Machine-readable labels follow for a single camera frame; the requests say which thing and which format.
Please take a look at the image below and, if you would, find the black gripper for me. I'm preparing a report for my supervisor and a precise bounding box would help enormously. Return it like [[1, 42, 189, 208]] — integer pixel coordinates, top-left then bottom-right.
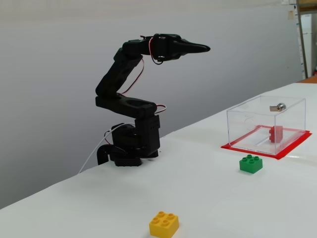
[[151, 33, 211, 63]]

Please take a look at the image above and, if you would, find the red lego brick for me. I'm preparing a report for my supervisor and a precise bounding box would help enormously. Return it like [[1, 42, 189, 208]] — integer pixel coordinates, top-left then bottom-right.
[[268, 125, 284, 144]]

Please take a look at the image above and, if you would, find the transparent plastic box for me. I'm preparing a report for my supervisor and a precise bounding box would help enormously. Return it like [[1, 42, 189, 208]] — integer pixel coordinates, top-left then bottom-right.
[[226, 95, 307, 156]]

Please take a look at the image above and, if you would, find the silver metal box lock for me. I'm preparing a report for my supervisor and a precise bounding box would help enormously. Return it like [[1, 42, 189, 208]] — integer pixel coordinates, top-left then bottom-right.
[[269, 102, 287, 113]]

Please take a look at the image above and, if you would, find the green lego brick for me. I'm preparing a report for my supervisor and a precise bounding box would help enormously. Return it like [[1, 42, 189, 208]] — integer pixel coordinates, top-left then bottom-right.
[[239, 154, 264, 175]]

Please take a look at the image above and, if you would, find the yellow lego brick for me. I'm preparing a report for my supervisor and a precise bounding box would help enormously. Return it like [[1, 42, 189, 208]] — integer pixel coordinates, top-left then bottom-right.
[[149, 211, 180, 238]]

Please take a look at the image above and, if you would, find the white cabinet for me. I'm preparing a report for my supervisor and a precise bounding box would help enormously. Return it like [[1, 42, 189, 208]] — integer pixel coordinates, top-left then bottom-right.
[[300, 13, 317, 78]]

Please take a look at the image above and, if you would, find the black table clamp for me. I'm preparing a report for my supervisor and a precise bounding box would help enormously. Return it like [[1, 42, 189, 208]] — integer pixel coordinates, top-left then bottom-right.
[[96, 144, 117, 166]]

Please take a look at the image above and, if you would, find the wrist servo wire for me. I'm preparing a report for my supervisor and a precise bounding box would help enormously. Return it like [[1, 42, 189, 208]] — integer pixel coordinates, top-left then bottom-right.
[[140, 35, 165, 66]]

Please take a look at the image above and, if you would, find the arm servo wire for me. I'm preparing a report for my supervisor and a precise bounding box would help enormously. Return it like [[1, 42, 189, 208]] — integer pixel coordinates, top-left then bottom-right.
[[120, 56, 146, 96]]

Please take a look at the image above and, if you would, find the metal shelf post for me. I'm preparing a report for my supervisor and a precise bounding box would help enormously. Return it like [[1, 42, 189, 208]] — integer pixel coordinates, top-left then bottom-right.
[[295, 0, 310, 80]]

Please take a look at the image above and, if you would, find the red tape frame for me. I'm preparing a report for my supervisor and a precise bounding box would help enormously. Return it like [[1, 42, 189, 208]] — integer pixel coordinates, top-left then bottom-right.
[[220, 125, 313, 160]]

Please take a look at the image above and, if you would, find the white cable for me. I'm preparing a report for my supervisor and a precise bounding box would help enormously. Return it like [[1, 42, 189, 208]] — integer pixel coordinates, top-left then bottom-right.
[[78, 123, 125, 175]]

